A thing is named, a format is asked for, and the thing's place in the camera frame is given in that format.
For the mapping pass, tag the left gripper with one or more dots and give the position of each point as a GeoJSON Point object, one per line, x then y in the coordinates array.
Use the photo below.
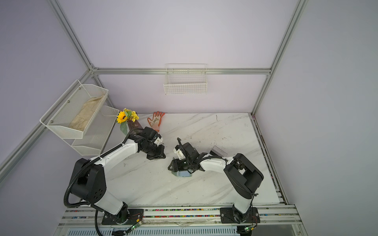
{"type": "Point", "coordinates": [158, 157]}

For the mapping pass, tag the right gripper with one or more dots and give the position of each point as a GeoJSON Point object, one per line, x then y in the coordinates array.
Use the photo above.
{"type": "Point", "coordinates": [177, 164]}

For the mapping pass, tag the green card holder wallet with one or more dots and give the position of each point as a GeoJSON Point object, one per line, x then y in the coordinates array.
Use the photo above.
{"type": "Point", "coordinates": [182, 174]}

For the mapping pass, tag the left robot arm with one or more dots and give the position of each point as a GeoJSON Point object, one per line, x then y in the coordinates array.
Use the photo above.
{"type": "Point", "coordinates": [88, 185]}

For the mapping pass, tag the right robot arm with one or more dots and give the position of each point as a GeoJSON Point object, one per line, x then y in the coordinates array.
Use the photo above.
{"type": "Point", "coordinates": [243, 175]}

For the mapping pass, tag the clear acrylic card box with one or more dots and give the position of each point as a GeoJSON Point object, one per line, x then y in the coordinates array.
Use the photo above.
{"type": "Point", "coordinates": [217, 149]}

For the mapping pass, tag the orange work glove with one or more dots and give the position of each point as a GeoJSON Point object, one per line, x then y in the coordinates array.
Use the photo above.
{"type": "Point", "coordinates": [155, 121]}

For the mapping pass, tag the dark glass vase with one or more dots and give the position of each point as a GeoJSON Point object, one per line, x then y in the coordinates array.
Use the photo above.
{"type": "Point", "coordinates": [135, 126]}

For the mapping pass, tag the yellow sunflower bouquet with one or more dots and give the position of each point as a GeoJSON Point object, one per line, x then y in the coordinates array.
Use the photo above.
{"type": "Point", "coordinates": [127, 115]}

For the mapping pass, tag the white mesh lower shelf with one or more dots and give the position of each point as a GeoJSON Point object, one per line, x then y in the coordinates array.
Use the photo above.
{"type": "Point", "coordinates": [97, 134]}

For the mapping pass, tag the white mesh shelf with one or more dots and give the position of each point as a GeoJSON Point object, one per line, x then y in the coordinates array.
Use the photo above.
{"type": "Point", "coordinates": [61, 114]}
{"type": "Point", "coordinates": [97, 134]}

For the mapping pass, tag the beige cloth in shelf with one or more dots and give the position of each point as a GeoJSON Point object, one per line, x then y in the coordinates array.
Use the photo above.
{"type": "Point", "coordinates": [82, 119]}

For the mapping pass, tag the white mesh upper shelf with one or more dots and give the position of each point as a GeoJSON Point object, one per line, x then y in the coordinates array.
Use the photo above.
{"type": "Point", "coordinates": [61, 114]}

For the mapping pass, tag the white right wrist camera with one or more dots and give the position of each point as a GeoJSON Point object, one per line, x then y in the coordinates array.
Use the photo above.
{"type": "Point", "coordinates": [179, 153]}

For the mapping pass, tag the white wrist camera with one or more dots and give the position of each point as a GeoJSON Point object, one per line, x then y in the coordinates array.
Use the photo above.
{"type": "Point", "coordinates": [179, 153]}
{"type": "Point", "coordinates": [158, 141]}

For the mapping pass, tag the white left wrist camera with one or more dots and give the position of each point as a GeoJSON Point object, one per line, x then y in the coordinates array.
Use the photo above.
{"type": "Point", "coordinates": [158, 141]}

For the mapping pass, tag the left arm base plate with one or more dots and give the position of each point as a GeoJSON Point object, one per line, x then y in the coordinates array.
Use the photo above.
{"type": "Point", "coordinates": [124, 217]}

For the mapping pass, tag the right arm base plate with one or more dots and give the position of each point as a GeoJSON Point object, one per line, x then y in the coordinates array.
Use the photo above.
{"type": "Point", "coordinates": [232, 215]}

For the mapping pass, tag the white wire wall basket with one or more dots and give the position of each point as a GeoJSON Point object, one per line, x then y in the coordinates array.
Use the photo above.
{"type": "Point", "coordinates": [183, 79]}

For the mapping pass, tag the aluminium front rail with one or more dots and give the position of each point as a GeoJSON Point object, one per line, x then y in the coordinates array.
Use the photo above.
{"type": "Point", "coordinates": [186, 216]}

